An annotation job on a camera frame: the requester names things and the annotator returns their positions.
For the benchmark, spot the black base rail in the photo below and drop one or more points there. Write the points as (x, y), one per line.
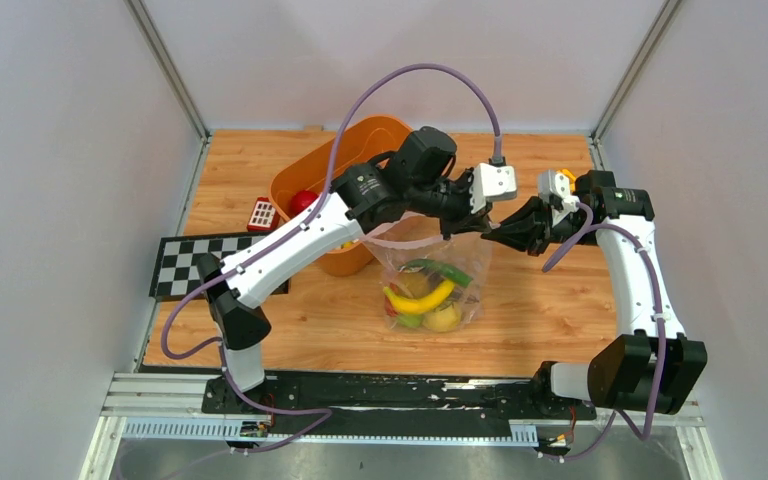
(391, 405)

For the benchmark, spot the yellow banana toy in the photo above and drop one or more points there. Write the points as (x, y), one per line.
(434, 299)

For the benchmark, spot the green apple toy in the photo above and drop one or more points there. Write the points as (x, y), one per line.
(412, 321)

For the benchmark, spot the red apple toy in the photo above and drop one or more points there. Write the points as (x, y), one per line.
(302, 200)

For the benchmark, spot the clear zip top bag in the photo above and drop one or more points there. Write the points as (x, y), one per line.
(414, 237)

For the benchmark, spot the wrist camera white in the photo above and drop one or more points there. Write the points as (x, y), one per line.
(492, 184)
(554, 190)

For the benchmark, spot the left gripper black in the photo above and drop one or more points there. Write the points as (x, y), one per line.
(466, 221)

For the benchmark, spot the yellow triangle bracket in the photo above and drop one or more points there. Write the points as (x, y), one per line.
(570, 178)

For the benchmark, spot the orange plastic basket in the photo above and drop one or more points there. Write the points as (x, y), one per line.
(361, 141)

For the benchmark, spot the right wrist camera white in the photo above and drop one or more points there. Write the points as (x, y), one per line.
(554, 190)

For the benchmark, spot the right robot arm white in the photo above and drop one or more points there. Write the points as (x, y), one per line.
(651, 365)

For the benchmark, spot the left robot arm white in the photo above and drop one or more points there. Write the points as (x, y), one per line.
(353, 203)

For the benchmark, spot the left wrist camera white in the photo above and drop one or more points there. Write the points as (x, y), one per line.
(492, 184)

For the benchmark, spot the red white block toy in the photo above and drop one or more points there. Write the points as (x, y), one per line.
(263, 217)

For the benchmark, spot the yellow pear toy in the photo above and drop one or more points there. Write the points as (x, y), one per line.
(444, 319)

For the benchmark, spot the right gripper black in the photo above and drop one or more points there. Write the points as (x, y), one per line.
(529, 228)

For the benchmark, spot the checkerboard calibration board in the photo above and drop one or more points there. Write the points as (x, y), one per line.
(175, 274)

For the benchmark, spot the green cucumber toy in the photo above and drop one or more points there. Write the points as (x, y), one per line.
(445, 270)

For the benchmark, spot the red orange peach toy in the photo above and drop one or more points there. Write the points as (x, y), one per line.
(389, 310)

